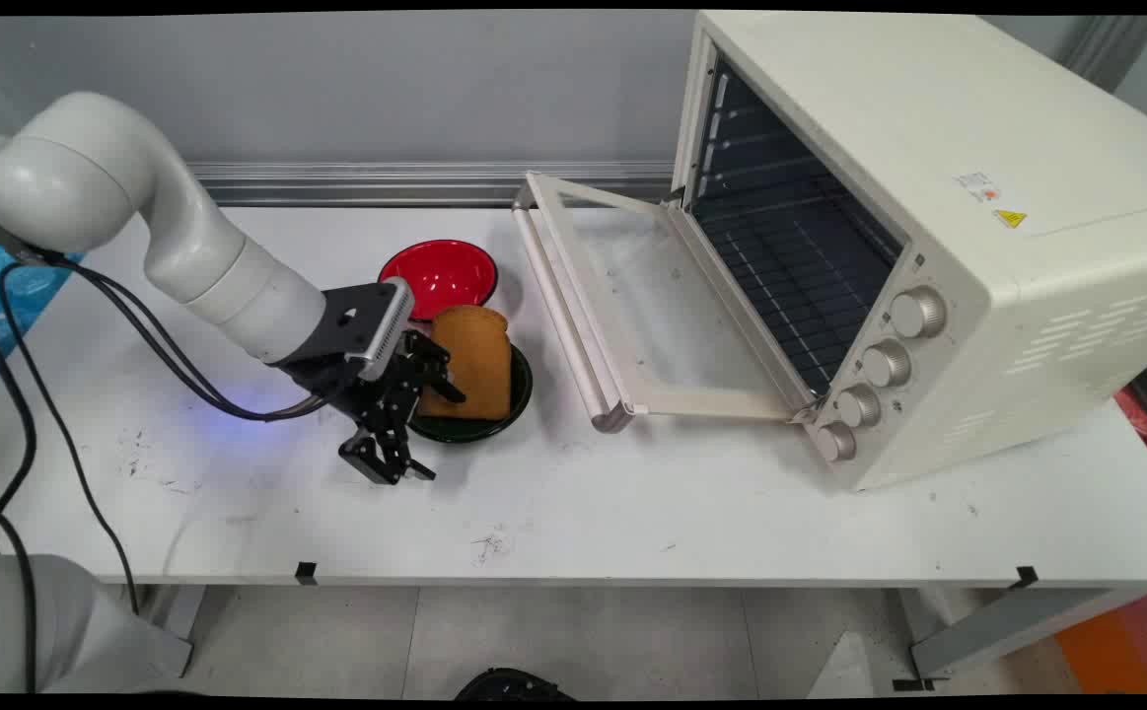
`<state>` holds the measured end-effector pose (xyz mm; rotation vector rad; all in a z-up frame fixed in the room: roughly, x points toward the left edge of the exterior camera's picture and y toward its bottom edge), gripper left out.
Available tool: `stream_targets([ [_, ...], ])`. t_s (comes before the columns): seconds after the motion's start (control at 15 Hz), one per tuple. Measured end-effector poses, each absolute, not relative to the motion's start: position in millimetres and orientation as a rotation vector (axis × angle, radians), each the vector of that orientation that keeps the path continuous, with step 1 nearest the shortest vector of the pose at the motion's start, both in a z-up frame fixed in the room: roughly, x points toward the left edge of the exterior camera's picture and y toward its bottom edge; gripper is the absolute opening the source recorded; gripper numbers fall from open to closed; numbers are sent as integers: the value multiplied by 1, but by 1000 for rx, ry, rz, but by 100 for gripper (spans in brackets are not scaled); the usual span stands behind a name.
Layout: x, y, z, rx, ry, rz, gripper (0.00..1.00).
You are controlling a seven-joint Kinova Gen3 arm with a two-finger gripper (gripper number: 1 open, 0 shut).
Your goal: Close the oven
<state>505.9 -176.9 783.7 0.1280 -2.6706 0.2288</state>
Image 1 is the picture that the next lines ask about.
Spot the slice of toast bread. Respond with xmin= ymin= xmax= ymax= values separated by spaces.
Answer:
xmin=417 ymin=305 xmax=514 ymax=422

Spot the dark green bowl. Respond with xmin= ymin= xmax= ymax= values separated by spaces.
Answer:
xmin=405 ymin=339 xmax=535 ymax=445

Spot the aluminium corner post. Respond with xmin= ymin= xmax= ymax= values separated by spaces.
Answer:
xmin=1064 ymin=15 xmax=1147 ymax=96

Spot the orange box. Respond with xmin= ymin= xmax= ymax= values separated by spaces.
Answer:
xmin=1054 ymin=590 xmax=1147 ymax=695

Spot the blue plastic bag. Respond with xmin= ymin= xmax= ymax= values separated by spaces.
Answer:
xmin=0 ymin=243 xmax=83 ymax=397

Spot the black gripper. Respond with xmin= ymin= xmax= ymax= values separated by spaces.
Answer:
xmin=272 ymin=282 xmax=467 ymax=486

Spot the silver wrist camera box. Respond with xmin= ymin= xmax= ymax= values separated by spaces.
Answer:
xmin=358 ymin=277 xmax=417 ymax=382

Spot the silver oven knob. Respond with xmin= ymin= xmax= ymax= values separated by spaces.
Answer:
xmin=890 ymin=287 xmax=948 ymax=340
xmin=815 ymin=421 xmax=859 ymax=464
xmin=860 ymin=339 xmax=914 ymax=390
xmin=835 ymin=384 xmax=883 ymax=429

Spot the aluminium wall rail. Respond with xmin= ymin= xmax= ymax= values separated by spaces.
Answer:
xmin=186 ymin=162 xmax=679 ymax=208

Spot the thick black cable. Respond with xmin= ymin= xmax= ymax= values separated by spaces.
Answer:
xmin=0 ymin=306 xmax=39 ymax=691

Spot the grey table leg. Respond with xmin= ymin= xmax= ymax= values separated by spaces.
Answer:
xmin=893 ymin=588 xmax=1144 ymax=691

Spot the glass oven door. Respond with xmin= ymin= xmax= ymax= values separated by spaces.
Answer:
xmin=512 ymin=173 xmax=823 ymax=435

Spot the red bowl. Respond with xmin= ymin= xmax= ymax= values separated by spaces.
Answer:
xmin=378 ymin=240 xmax=498 ymax=323

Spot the red patterned bag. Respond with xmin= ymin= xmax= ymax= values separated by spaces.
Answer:
xmin=1113 ymin=387 xmax=1147 ymax=474

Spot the metal oven rack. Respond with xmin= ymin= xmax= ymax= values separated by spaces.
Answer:
xmin=699 ymin=177 xmax=901 ymax=371

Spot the thin black cable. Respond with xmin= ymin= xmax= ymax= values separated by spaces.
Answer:
xmin=0 ymin=260 xmax=140 ymax=614

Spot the black cable bundle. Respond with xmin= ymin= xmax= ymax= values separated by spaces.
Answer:
xmin=36 ymin=248 xmax=349 ymax=423

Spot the black round object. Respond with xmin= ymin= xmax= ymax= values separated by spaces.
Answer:
xmin=455 ymin=668 xmax=576 ymax=701

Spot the cream toaster oven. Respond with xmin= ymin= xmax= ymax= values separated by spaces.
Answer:
xmin=671 ymin=12 xmax=1147 ymax=493

